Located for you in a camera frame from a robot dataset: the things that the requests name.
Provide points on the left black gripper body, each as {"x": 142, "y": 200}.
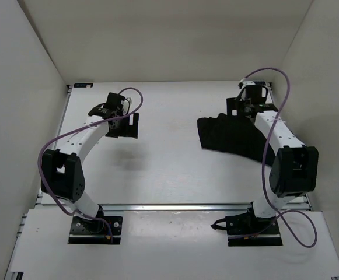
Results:
{"x": 123, "y": 123}

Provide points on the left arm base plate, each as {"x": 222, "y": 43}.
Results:
{"x": 84, "y": 231}

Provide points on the right corner label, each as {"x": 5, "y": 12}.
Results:
{"x": 261, "y": 83}

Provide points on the left corner label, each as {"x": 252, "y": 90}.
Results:
{"x": 83, "y": 85}

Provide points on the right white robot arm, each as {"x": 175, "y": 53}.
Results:
{"x": 294, "y": 169}

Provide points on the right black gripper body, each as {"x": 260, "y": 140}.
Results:
{"x": 243, "y": 104}

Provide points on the corner label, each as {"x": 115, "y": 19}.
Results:
{"x": 83, "y": 85}
{"x": 261, "y": 83}

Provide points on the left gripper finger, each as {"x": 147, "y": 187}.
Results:
{"x": 125, "y": 133}
{"x": 133, "y": 122}

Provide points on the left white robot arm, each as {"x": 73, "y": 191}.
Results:
{"x": 61, "y": 170}

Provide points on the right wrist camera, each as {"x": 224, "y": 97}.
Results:
{"x": 243, "y": 82}

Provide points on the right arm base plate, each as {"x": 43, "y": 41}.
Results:
{"x": 245, "y": 230}

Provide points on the aluminium rail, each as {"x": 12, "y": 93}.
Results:
{"x": 175, "y": 207}

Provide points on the black pleated skirt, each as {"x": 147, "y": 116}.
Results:
{"x": 231, "y": 134}

